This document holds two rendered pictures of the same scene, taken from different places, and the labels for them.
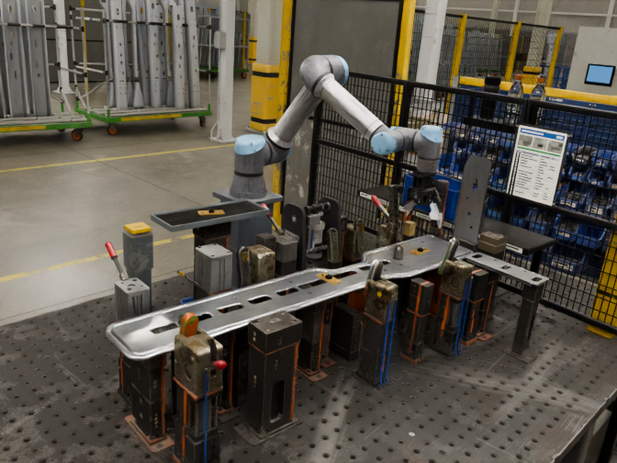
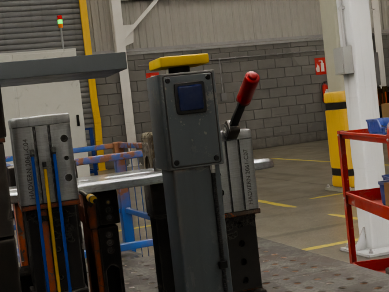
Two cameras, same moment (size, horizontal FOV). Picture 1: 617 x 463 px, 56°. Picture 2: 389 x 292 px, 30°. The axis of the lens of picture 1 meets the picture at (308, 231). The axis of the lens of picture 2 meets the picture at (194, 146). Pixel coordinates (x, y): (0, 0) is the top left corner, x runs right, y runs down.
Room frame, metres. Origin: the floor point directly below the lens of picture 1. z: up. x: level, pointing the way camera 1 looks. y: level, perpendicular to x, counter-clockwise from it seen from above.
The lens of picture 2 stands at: (2.42, 0.91, 1.10)
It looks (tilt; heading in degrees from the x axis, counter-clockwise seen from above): 3 degrees down; 206
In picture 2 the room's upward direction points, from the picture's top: 6 degrees counter-clockwise
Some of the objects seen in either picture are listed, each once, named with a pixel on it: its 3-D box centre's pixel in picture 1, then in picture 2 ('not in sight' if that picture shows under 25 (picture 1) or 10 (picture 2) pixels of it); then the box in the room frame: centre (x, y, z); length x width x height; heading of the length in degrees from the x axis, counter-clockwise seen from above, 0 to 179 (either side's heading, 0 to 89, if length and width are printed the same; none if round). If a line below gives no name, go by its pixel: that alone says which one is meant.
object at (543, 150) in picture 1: (536, 164); not in sight; (2.33, -0.90, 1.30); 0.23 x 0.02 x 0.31; 42
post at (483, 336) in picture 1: (482, 299); not in sight; (1.99, -0.67, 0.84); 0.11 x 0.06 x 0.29; 42
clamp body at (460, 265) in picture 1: (451, 308); not in sight; (1.84, -0.52, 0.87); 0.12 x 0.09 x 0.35; 42
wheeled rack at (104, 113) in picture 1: (144, 71); not in sight; (9.42, 2.77, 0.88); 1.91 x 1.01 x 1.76; 139
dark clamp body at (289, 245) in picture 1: (280, 289); not in sight; (1.84, 0.08, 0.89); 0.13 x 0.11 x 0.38; 42
